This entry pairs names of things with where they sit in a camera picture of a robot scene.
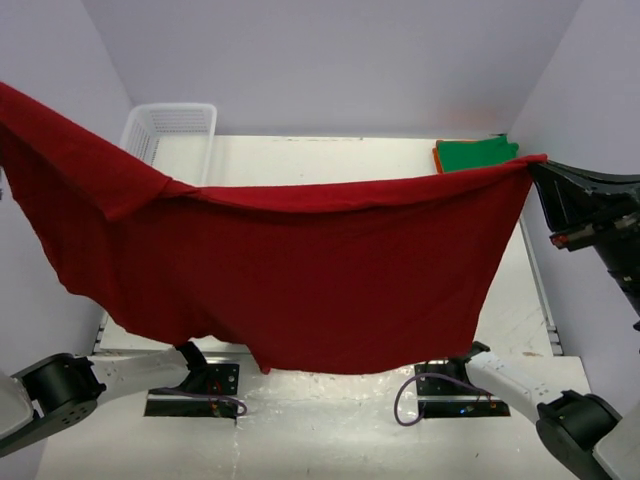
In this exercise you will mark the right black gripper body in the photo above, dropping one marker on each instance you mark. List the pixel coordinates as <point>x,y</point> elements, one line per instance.
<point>627,270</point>

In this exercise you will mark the red t shirt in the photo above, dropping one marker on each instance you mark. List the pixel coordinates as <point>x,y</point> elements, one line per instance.
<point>350,278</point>

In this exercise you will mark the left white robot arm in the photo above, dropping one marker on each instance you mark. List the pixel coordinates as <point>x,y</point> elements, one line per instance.
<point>62,390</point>

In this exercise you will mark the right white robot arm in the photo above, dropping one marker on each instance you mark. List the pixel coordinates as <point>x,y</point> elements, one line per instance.
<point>583,432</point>

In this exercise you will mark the green folded t shirt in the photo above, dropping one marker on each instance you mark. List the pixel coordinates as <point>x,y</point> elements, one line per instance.
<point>458,155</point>

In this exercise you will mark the orange folded t shirt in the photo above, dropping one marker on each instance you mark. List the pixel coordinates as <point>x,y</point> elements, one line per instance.
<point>437,161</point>

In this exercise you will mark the white plastic basket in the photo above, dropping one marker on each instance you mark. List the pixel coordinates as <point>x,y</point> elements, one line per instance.
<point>174,138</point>

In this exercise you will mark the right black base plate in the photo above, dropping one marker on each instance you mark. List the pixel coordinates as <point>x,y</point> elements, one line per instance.
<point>439,398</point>

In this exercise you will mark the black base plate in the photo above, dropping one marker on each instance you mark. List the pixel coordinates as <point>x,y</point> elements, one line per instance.
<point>211,392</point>
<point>439,398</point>

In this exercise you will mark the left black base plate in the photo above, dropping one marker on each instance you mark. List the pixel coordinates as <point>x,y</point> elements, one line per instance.
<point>211,392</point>

